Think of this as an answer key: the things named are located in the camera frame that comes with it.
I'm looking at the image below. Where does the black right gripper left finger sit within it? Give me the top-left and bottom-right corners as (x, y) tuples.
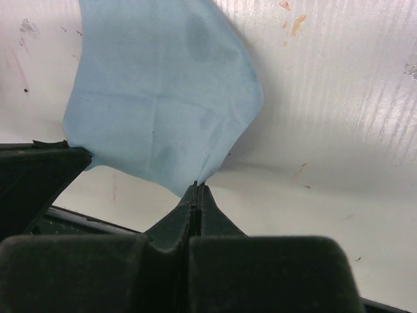
(1, 185), (198, 312)

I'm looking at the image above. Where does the light blue cleaning cloth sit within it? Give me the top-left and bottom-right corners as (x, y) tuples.
(63, 1), (263, 196)

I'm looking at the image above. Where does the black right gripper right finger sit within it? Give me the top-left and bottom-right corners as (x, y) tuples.
(187, 185), (365, 312)

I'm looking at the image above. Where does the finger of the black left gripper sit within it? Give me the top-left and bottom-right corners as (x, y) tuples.
(1, 140), (92, 235)

